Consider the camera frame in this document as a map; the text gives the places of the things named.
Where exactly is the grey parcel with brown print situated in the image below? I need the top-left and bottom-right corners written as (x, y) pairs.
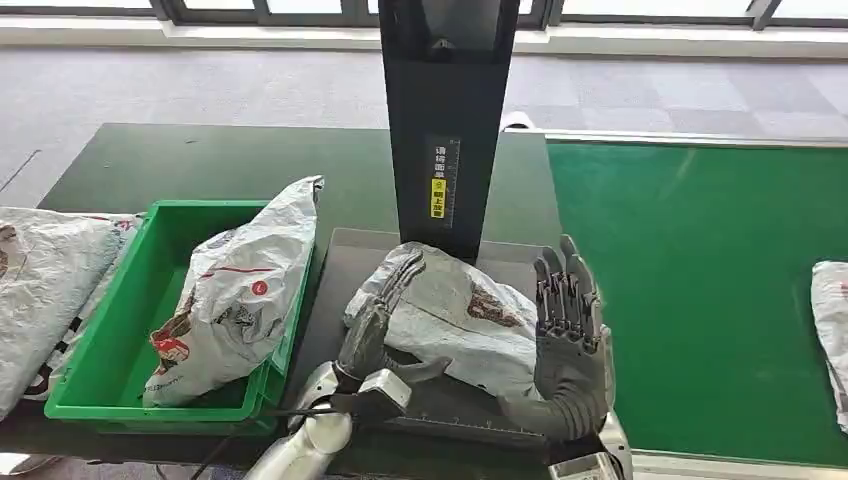
top-left (343, 241), bottom-right (552, 400)

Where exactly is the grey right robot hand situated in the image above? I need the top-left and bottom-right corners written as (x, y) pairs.
top-left (500, 235), bottom-right (615, 443)

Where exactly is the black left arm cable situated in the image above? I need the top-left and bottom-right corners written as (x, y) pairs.
top-left (188, 405), bottom-right (349, 480)

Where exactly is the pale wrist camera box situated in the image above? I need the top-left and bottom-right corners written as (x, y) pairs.
top-left (329, 368), bottom-right (413, 427)
top-left (547, 451), bottom-right (625, 480)

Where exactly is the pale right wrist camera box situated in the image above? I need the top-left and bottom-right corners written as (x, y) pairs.
top-left (547, 451), bottom-right (625, 480)

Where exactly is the green conveyor belt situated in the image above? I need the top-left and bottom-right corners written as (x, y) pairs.
top-left (545, 139), bottom-right (848, 469)

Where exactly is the white plastic parcel bag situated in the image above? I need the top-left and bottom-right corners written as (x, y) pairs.
top-left (0, 206), bottom-right (127, 423)
top-left (810, 259), bottom-right (848, 437)

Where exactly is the white parcel with red print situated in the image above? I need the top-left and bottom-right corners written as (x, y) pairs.
top-left (140, 174), bottom-right (326, 410)

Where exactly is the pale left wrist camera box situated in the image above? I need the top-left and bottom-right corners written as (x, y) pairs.
top-left (329, 368), bottom-right (413, 427)

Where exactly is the dark window frame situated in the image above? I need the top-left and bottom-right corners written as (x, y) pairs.
top-left (0, 0), bottom-right (848, 30)

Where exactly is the black scanner column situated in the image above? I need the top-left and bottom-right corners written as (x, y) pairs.
top-left (377, 0), bottom-right (521, 266)

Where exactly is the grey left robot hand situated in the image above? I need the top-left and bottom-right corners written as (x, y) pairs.
top-left (333, 249), bottom-right (454, 389)

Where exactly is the silver conveyor frame rail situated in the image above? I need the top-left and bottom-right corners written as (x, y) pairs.
top-left (533, 127), bottom-right (848, 150)

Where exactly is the black scanner base plate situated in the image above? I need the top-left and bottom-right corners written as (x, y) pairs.
top-left (283, 227), bottom-right (566, 453)

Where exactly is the white parcel with black print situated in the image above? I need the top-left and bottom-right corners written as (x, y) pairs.
top-left (23, 211), bottom-right (146, 403)

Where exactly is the green plastic crate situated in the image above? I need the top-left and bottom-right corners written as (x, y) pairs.
top-left (43, 199), bottom-right (317, 437)

